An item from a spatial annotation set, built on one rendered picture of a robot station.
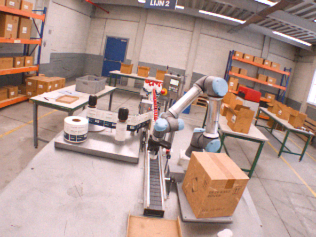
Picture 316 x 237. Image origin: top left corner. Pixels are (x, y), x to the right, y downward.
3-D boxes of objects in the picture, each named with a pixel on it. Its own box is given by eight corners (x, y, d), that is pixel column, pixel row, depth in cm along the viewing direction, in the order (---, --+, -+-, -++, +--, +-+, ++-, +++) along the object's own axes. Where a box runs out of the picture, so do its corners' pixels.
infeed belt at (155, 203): (148, 118, 260) (148, 115, 259) (154, 120, 261) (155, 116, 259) (145, 213, 103) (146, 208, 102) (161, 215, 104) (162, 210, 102)
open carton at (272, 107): (263, 109, 592) (266, 97, 581) (276, 112, 591) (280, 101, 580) (268, 112, 557) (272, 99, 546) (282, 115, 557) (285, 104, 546)
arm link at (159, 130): (171, 125, 125) (158, 128, 122) (167, 137, 133) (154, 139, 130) (166, 115, 130) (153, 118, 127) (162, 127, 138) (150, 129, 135)
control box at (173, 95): (165, 94, 188) (169, 74, 183) (182, 99, 180) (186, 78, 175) (159, 95, 180) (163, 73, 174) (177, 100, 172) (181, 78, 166)
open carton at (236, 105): (218, 115, 377) (223, 96, 366) (243, 121, 375) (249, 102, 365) (223, 122, 334) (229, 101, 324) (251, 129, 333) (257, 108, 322)
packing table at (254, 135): (199, 130, 528) (206, 100, 505) (228, 136, 523) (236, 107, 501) (207, 175, 318) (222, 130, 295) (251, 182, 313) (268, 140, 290)
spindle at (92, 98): (87, 122, 195) (90, 93, 187) (95, 123, 196) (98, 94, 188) (84, 125, 187) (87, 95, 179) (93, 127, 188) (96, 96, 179)
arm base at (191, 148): (183, 150, 172) (186, 139, 169) (200, 153, 174) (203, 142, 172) (186, 158, 157) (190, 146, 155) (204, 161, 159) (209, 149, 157)
